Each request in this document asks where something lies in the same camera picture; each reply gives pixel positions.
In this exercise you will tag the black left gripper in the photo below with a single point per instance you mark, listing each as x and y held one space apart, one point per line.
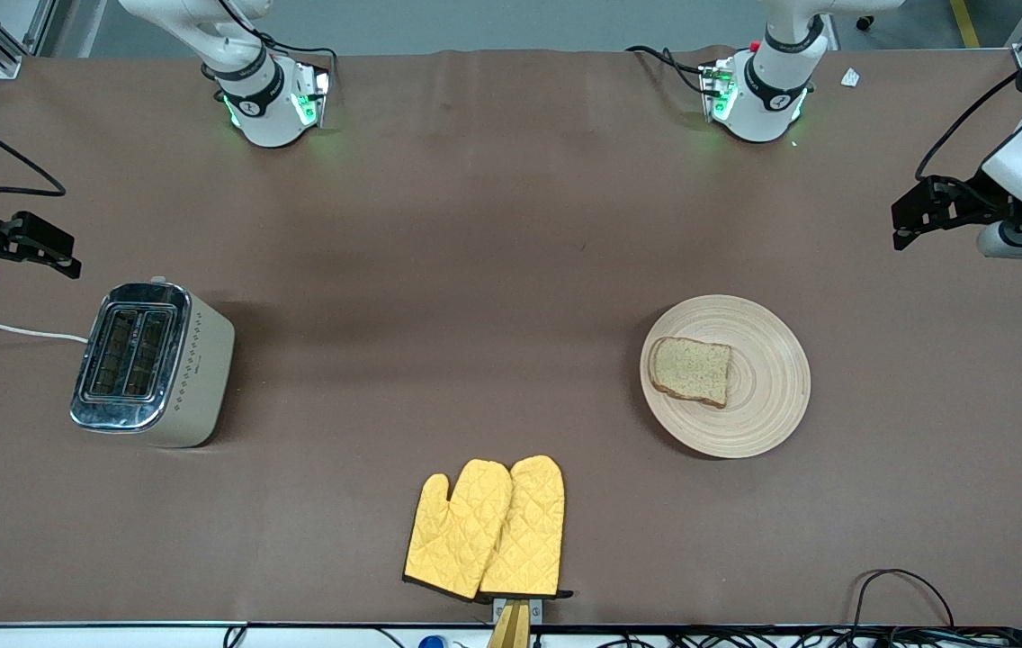
976 200

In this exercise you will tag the round light wooden plate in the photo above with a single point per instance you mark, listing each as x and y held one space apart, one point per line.
763 405

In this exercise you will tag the slice of toast bread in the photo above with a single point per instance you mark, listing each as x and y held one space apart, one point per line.
691 371

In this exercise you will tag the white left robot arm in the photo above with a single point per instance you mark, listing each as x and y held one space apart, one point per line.
772 99

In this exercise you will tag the small white paper scrap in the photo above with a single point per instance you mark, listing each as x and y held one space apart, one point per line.
850 78

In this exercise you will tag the silver beige two-slot toaster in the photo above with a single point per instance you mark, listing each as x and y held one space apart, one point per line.
196 387

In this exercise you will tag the yellow quilted oven mitt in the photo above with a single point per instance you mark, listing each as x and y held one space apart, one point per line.
533 522
457 540

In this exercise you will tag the small blue round object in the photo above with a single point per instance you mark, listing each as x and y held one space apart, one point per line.
431 643

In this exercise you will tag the aluminium profile frame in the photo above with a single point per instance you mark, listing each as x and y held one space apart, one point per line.
3 40

